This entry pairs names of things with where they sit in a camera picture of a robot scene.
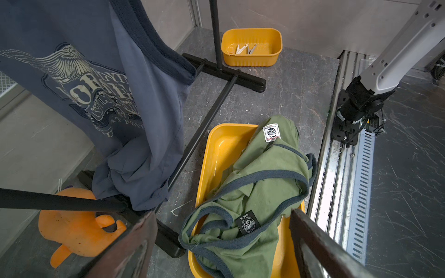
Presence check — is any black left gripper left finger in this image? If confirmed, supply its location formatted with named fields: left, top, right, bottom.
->
left=83, top=212, right=158, bottom=278

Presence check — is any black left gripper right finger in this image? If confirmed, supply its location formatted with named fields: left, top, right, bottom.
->
left=290, top=210, right=373, bottom=278

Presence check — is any plain green tank top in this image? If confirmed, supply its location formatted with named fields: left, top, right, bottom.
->
left=179, top=140, right=317, bottom=278

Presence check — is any green printed tank top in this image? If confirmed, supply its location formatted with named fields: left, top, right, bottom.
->
left=221, top=115, right=314, bottom=199

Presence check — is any dark grey tank top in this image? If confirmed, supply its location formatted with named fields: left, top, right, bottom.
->
left=0, top=0, right=197, bottom=212

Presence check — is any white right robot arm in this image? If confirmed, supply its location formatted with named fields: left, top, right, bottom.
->
left=331, top=1, right=445, bottom=145

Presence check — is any black clothes rack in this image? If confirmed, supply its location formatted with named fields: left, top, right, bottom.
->
left=0, top=0, right=267, bottom=259

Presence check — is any orange plush toy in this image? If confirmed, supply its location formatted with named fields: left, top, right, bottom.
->
left=38, top=210, right=127, bottom=268

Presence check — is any large yellow plastic tray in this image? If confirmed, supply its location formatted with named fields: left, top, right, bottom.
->
left=195, top=123, right=300, bottom=278

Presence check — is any small yellow plastic tray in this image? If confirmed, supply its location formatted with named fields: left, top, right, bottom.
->
left=221, top=28, right=283, bottom=67

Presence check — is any metal base rail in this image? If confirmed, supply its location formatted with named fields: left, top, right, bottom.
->
left=307, top=51, right=375, bottom=264

